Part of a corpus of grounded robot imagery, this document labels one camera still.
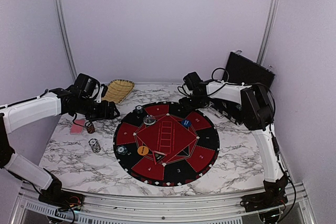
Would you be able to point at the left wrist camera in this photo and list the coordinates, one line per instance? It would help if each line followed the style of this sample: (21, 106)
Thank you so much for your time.
(101, 91)

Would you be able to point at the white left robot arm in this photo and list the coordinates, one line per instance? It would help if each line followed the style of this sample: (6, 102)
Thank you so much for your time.
(84, 97)

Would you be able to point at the right aluminium wall post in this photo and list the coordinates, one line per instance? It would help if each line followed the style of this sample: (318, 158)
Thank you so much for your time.
(273, 7)

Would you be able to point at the clear round dealer button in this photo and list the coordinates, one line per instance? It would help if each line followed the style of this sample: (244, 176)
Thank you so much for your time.
(149, 120)

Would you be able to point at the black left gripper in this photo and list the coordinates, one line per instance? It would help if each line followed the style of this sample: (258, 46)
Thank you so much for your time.
(103, 115)

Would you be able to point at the orange black chip stack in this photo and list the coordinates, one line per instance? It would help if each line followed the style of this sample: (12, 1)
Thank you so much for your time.
(90, 127)

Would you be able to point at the blue round blind button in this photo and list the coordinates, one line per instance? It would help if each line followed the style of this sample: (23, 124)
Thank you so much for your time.
(186, 123)

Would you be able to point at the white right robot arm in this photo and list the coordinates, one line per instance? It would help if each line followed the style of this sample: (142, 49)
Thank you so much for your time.
(265, 137)

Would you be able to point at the aluminium front rail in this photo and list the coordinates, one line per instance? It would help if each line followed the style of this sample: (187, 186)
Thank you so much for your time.
(212, 208)

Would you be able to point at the red playing card deck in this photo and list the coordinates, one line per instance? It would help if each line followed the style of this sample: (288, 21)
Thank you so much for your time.
(77, 127)

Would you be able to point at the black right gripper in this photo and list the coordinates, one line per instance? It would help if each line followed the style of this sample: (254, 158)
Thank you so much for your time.
(186, 106)

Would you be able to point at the round red black poker mat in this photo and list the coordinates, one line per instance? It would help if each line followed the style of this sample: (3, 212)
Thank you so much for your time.
(190, 151)

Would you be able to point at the left aluminium wall post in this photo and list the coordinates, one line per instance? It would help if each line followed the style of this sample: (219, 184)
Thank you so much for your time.
(64, 37)

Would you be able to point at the woven bamboo tray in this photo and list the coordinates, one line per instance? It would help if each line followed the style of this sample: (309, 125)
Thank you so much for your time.
(118, 90)

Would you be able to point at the aluminium wall post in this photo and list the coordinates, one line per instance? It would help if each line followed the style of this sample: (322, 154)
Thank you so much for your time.
(273, 7)
(64, 37)

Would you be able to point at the black triangular button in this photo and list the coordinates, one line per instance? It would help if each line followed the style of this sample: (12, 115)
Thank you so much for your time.
(157, 156)

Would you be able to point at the white black chip stack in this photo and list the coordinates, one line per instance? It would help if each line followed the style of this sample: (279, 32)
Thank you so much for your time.
(94, 144)

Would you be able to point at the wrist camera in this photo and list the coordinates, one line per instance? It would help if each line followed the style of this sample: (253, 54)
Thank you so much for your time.
(101, 91)
(192, 80)

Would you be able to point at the black poker chip case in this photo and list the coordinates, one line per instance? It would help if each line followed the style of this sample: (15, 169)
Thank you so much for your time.
(244, 97)

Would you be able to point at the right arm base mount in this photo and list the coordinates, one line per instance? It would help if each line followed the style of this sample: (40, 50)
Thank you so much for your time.
(274, 195)

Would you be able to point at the orange round blind button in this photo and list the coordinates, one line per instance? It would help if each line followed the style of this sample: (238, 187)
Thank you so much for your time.
(143, 150)

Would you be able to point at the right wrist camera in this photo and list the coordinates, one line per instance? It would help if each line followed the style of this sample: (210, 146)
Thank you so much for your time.
(192, 80)

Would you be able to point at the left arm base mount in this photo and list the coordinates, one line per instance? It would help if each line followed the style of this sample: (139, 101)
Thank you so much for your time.
(55, 195)

